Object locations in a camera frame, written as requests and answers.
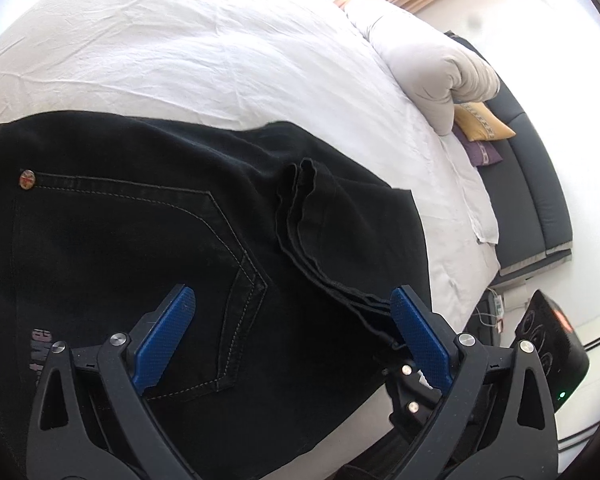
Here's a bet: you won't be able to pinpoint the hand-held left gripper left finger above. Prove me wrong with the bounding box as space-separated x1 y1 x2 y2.
22 284 201 480

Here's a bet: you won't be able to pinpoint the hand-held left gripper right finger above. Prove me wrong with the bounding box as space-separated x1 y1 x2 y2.
390 285 561 480

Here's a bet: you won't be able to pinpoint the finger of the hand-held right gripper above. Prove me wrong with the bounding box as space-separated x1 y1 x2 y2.
382 356 445 440

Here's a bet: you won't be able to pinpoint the black denim pants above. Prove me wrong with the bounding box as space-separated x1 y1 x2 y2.
0 110 433 480

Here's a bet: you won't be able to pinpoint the white power strip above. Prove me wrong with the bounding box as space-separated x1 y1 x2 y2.
477 290 507 335

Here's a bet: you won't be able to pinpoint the white folded cloth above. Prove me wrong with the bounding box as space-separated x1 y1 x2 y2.
440 132 501 246

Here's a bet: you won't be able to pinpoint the grey upholstered headboard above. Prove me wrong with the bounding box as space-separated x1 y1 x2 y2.
445 30 576 277

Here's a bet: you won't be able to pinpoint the purple patterned pillow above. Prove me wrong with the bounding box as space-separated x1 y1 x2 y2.
452 125 503 168

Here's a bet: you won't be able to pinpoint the yellow patterned pillow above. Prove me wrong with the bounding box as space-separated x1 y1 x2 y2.
452 102 517 142

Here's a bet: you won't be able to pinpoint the rolled white duvet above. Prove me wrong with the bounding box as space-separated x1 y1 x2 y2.
345 0 501 136

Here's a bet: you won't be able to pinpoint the bed with white sheet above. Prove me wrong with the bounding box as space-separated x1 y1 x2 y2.
0 0 502 480

